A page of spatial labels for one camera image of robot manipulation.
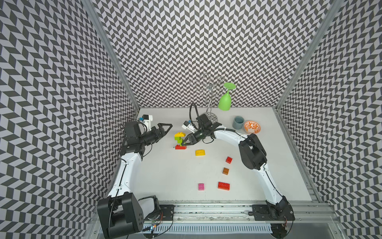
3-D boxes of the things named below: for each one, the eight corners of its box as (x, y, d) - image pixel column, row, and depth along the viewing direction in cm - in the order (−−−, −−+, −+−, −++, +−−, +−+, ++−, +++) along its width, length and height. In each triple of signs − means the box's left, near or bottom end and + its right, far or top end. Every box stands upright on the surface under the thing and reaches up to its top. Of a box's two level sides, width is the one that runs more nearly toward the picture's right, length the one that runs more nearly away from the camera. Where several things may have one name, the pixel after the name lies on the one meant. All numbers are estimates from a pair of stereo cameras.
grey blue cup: (233, 129, 106) (234, 124, 102) (231, 120, 112) (232, 115, 107) (243, 129, 106) (245, 124, 102) (241, 120, 112) (243, 115, 107)
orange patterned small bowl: (244, 133, 104) (246, 129, 100) (242, 125, 110) (244, 120, 105) (259, 133, 104) (261, 129, 100) (256, 125, 110) (258, 120, 105)
